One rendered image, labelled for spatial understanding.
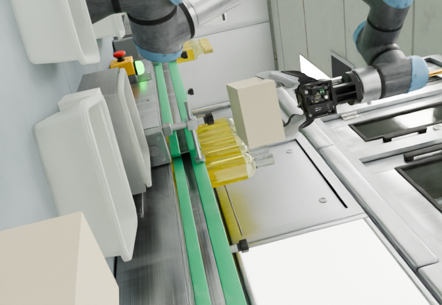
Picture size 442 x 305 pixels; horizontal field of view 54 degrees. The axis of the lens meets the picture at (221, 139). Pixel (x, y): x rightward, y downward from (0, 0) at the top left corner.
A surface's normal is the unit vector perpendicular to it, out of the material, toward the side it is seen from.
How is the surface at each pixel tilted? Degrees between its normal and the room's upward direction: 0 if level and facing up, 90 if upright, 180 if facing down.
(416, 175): 90
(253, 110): 90
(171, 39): 64
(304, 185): 91
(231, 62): 90
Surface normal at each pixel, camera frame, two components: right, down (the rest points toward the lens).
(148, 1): 0.19, 0.80
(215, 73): 0.18, 0.44
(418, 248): -0.18, -0.87
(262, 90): 0.12, 0.18
